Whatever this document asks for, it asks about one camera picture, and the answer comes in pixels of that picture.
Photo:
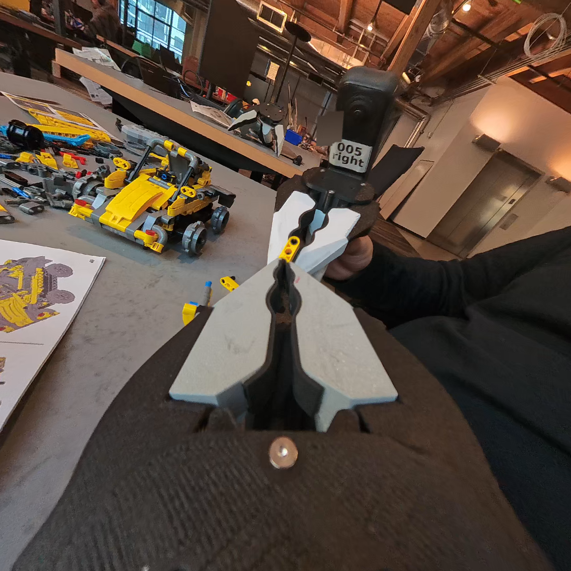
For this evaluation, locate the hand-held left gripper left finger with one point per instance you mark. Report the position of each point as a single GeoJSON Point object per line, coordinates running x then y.
{"type": "Point", "coordinates": [223, 352]}

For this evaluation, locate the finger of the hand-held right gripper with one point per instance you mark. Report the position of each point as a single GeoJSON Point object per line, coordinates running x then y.
{"type": "Point", "coordinates": [287, 218]}
{"type": "Point", "coordinates": [334, 236]}

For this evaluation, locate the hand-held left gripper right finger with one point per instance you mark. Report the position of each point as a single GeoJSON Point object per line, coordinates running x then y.
{"type": "Point", "coordinates": [343, 352]}

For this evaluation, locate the yellow brick beam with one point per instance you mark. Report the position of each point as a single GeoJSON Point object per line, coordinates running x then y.
{"type": "Point", "coordinates": [290, 247]}
{"type": "Point", "coordinates": [228, 282]}

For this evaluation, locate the yellow panel with grey axle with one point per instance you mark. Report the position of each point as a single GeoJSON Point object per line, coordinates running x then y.
{"type": "Point", "coordinates": [189, 312]}

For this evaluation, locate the person's right forearm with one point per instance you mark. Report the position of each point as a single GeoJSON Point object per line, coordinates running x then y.
{"type": "Point", "coordinates": [423, 285]}

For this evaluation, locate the grey desk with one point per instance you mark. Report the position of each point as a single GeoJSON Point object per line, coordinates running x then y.
{"type": "Point", "coordinates": [147, 285]}

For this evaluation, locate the person's right hand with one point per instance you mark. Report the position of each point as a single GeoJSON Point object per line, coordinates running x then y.
{"type": "Point", "coordinates": [352, 261]}

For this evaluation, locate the black flat panel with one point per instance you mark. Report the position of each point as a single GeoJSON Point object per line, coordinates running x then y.
{"type": "Point", "coordinates": [397, 171]}

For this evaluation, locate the blue box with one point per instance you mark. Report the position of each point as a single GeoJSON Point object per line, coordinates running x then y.
{"type": "Point", "coordinates": [294, 137]}

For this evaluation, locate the spare grey black gripper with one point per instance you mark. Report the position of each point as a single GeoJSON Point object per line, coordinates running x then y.
{"type": "Point", "coordinates": [270, 111]}

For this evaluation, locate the printed paper sheet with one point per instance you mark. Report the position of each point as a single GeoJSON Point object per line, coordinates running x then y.
{"type": "Point", "coordinates": [96, 58]}
{"type": "Point", "coordinates": [96, 89]}
{"type": "Point", "coordinates": [209, 113]}

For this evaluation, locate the long wood-edged table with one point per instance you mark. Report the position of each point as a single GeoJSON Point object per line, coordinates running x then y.
{"type": "Point", "coordinates": [192, 113]}

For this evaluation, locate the metal elevator door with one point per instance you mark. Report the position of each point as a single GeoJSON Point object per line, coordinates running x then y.
{"type": "Point", "coordinates": [486, 209]}

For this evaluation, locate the yellow grey brick vehicle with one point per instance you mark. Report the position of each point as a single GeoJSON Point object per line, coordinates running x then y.
{"type": "Point", "coordinates": [129, 200]}

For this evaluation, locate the black disc-topped stand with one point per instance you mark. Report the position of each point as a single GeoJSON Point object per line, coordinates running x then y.
{"type": "Point", "coordinates": [296, 33]}

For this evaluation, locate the brick instruction booklet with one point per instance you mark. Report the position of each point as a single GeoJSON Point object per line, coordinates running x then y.
{"type": "Point", "coordinates": [44, 357]}

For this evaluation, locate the tall black board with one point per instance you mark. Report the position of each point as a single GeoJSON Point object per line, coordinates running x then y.
{"type": "Point", "coordinates": [227, 44]}

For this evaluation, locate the pile of loose brick pieces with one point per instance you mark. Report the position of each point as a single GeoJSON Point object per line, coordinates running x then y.
{"type": "Point", "coordinates": [53, 178]}

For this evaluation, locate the yellow printed sheet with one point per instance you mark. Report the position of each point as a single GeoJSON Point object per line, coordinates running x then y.
{"type": "Point", "coordinates": [26, 100]}

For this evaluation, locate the wall lamp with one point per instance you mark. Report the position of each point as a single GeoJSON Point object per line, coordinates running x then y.
{"type": "Point", "coordinates": [486, 142]}
{"type": "Point", "coordinates": [560, 183]}

